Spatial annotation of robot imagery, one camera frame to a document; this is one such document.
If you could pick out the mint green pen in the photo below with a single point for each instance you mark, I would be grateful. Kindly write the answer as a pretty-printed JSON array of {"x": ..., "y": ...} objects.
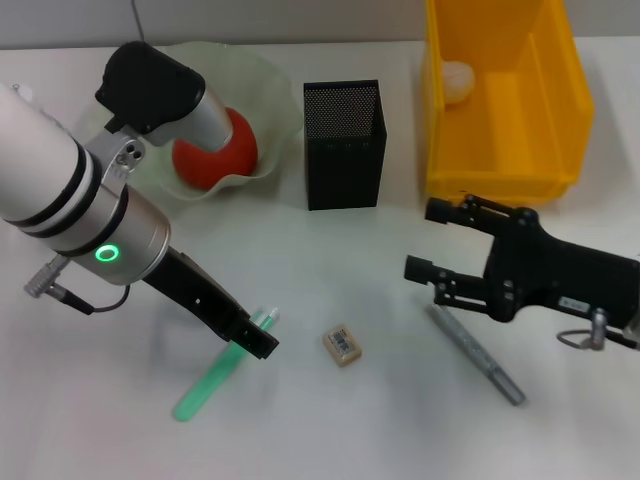
[{"x": 210, "y": 380}]

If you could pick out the yellow plastic bin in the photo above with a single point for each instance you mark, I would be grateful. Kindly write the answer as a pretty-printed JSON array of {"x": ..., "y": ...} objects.
[{"x": 515, "y": 125}]

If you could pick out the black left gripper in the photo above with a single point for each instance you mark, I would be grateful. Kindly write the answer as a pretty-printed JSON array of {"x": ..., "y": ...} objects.
[{"x": 200, "y": 295}]

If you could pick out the pale green glass fruit plate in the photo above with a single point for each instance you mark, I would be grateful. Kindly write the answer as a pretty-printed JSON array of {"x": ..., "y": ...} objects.
[{"x": 270, "y": 110}]

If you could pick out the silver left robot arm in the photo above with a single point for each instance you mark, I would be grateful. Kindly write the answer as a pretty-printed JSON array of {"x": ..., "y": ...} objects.
[{"x": 75, "y": 190}]

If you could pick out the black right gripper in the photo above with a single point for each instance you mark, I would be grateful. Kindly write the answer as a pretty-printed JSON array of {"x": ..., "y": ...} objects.
[{"x": 550, "y": 275}]

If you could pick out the black mesh pen holder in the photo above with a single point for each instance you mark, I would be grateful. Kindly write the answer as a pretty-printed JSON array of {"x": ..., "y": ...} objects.
[{"x": 345, "y": 160}]

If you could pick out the white paper ball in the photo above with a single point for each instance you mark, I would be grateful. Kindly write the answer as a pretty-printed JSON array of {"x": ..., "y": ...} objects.
[{"x": 457, "y": 82}]

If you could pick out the red-orange fruit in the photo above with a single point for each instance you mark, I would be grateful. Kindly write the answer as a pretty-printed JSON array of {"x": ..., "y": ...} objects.
[{"x": 237, "y": 155}]

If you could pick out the beige eraser with barcode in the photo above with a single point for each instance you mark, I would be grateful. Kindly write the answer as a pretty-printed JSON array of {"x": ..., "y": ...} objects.
[{"x": 342, "y": 346}]

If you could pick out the grey pen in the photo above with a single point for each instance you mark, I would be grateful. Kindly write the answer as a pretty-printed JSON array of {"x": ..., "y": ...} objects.
[{"x": 475, "y": 352}]

